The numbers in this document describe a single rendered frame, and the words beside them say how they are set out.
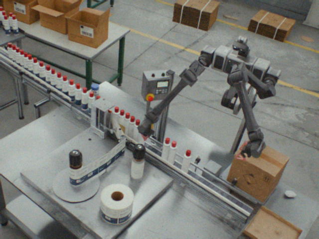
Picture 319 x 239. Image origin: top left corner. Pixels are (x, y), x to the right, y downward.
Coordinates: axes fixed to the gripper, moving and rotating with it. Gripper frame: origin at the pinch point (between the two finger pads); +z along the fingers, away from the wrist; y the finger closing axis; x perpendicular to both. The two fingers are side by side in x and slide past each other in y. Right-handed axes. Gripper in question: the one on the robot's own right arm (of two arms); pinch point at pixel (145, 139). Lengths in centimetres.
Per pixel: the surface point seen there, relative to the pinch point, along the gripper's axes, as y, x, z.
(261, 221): 95, 8, 17
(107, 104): -36.0, -0.9, -12.5
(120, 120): -27.5, 4.4, 1.2
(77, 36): -162, 90, 16
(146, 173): 13.9, -13.6, 13.6
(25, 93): -198, 44, 86
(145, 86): -8.9, 5.4, -39.1
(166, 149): 16.3, 3.3, 0.5
